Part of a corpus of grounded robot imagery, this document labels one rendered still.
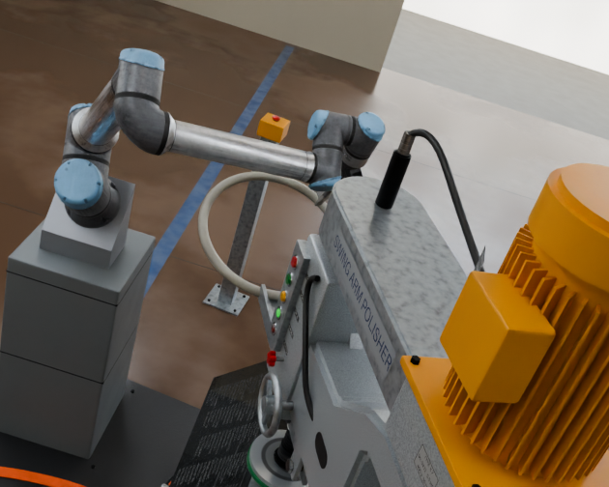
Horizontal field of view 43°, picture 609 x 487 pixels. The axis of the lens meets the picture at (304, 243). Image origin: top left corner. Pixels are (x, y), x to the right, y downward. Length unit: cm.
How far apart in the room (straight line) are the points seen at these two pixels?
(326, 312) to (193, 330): 230
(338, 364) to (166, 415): 187
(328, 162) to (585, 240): 136
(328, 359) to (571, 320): 80
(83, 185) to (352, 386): 124
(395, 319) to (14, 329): 188
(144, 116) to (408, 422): 111
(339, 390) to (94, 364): 147
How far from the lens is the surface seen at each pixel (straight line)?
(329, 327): 173
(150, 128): 202
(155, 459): 331
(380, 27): 844
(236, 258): 401
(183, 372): 372
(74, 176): 255
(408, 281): 146
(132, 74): 205
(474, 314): 100
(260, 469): 213
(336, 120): 227
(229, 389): 265
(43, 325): 291
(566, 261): 96
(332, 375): 166
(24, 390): 315
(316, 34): 852
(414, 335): 133
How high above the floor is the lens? 248
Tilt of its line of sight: 30 degrees down
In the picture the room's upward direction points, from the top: 18 degrees clockwise
